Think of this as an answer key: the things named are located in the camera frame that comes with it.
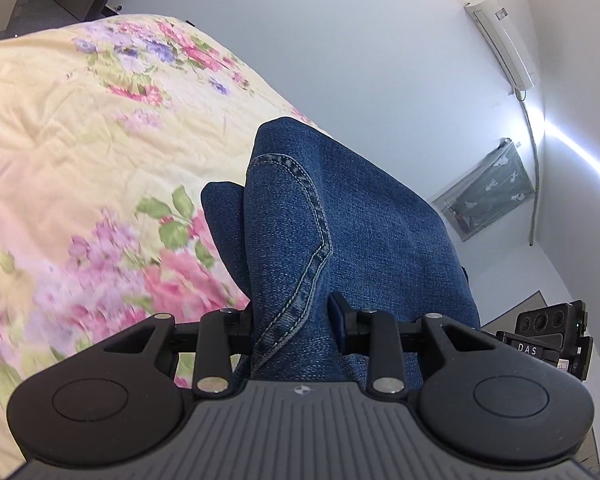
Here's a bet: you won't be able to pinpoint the blue denim pants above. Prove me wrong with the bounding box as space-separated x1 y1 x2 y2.
200 116 482 394

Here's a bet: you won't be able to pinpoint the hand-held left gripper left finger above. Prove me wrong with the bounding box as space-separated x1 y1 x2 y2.
100 305 255 400

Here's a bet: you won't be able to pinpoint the floral bed blanket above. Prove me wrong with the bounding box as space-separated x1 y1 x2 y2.
0 14 335 461

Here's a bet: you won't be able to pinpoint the white wall air conditioner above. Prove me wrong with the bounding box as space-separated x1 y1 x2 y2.
463 0 537 90

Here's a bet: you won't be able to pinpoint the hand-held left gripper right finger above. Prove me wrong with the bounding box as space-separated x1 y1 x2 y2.
328 292 506 395

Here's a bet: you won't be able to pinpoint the framed wall picture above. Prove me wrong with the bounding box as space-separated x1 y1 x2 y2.
431 138 537 243

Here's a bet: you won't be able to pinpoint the grey air conditioner pipe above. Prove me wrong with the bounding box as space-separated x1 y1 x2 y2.
513 88 543 248

